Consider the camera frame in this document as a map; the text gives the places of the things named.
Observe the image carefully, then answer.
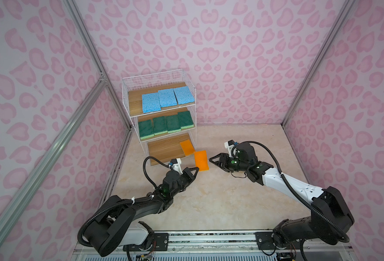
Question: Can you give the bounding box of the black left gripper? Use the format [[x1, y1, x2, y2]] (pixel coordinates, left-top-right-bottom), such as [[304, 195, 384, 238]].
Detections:
[[171, 166, 199, 199]]

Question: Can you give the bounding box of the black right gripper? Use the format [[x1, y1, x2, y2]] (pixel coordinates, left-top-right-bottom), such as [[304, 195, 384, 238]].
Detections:
[[209, 152, 249, 173]]

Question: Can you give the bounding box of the orange sponge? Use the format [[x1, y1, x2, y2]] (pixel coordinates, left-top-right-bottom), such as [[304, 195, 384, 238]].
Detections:
[[180, 139, 195, 156], [194, 150, 209, 171]]

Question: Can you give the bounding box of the green scouring pad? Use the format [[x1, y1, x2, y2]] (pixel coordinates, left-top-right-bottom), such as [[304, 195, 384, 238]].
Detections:
[[177, 110, 194, 130], [152, 116, 168, 136], [165, 115, 181, 133], [138, 120, 155, 140]]

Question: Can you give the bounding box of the blue sponge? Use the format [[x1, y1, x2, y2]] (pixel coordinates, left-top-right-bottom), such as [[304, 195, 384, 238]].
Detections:
[[158, 89, 178, 108], [173, 86, 195, 105], [142, 92, 161, 114]]

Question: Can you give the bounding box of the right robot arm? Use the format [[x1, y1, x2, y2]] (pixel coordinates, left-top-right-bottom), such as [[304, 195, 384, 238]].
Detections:
[[209, 140, 355, 249]]

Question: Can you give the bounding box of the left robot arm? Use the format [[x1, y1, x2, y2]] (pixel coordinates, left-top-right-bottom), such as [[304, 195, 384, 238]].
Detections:
[[77, 167, 199, 257]]

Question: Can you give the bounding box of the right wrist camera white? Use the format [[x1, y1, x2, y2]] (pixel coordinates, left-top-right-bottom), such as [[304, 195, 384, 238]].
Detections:
[[224, 140, 238, 157]]

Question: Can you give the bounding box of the white wire three-tier shelf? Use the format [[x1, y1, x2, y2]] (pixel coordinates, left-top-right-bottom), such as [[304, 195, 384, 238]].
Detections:
[[121, 69, 196, 162]]

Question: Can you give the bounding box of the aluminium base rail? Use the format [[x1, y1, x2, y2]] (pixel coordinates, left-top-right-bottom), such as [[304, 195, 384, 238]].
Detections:
[[71, 230, 357, 261]]

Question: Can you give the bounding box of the aluminium frame left corner post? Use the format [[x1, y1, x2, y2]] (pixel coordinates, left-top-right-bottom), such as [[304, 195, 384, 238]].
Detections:
[[63, 0, 132, 131]]

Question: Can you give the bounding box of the aluminium frame corner post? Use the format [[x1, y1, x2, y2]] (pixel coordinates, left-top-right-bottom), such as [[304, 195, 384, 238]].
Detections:
[[63, 0, 132, 131], [281, 0, 358, 129]]

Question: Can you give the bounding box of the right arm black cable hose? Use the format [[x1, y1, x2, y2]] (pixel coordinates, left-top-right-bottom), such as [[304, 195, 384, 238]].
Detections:
[[234, 141, 350, 242]]

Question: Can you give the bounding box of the aluminium frame right corner post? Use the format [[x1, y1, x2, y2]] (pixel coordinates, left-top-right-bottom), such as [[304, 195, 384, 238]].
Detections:
[[281, 0, 358, 129]]

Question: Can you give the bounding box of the aluminium diagonal frame bar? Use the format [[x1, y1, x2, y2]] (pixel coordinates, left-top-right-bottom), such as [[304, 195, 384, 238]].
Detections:
[[0, 79, 106, 247]]

